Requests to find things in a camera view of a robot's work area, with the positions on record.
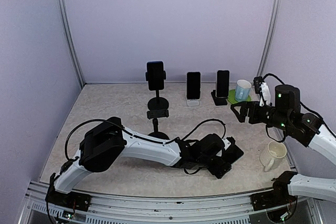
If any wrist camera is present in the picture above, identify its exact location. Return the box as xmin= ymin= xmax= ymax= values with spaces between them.
xmin=254 ymin=76 xmax=271 ymax=106
xmin=222 ymin=137 xmax=236 ymax=151

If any black round-base stand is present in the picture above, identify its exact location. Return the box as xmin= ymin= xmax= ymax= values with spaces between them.
xmin=146 ymin=109 xmax=169 ymax=140
xmin=145 ymin=61 xmax=169 ymax=110

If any light blue mug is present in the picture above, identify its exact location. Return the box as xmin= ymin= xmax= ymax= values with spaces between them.
xmin=235 ymin=79 xmax=252 ymax=102

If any green saucer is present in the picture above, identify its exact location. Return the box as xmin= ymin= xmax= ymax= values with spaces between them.
xmin=227 ymin=89 xmax=251 ymax=104

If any left aluminium frame post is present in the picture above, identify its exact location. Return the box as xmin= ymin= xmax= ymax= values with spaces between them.
xmin=57 ymin=0 xmax=86 ymax=88

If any right aluminium frame post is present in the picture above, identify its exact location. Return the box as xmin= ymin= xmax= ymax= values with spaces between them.
xmin=257 ymin=0 xmax=281 ymax=76

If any white folding phone stand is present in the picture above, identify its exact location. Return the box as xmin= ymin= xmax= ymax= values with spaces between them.
xmin=186 ymin=99 xmax=200 ymax=106

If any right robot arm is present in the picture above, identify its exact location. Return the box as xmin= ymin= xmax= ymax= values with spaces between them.
xmin=230 ymin=84 xmax=335 ymax=205

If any teal phone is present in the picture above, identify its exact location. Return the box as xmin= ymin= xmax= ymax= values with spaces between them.
xmin=222 ymin=144 xmax=244 ymax=164

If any blue phone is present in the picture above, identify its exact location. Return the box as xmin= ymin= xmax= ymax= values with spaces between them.
xmin=145 ymin=61 xmax=165 ymax=91

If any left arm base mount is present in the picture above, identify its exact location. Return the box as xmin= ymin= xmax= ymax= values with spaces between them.
xmin=45 ymin=173 xmax=91 ymax=212

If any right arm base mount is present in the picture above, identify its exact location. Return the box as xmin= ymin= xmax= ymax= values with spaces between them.
xmin=250 ymin=171 xmax=298 ymax=211

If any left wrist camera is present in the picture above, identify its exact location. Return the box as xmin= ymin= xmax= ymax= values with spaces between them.
xmin=222 ymin=137 xmax=236 ymax=151

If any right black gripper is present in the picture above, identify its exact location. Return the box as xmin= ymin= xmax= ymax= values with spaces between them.
xmin=232 ymin=100 xmax=292 ymax=131

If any aluminium frame post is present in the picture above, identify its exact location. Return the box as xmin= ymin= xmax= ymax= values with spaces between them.
xmin=257 ymin=0 xmax=281 ymax=76
xmin=57 ymin=0 xmax=86 ymax=88

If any cream ceramic mug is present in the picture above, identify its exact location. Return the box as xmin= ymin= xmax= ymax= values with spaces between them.
xmin=259 ymin=141 xmax=287 ymax=172

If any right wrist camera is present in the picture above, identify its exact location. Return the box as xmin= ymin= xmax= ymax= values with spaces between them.
xmin=254 ymin=76 xmax=271 ymax=106

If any black folding phone stand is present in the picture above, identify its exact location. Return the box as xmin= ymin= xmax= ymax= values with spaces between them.
xmin=211 ymin=90 xmax=228 ymax=106

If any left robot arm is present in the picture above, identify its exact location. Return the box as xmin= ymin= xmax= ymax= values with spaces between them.
xmin=49 ymin=117 xmax=232 ymax=206

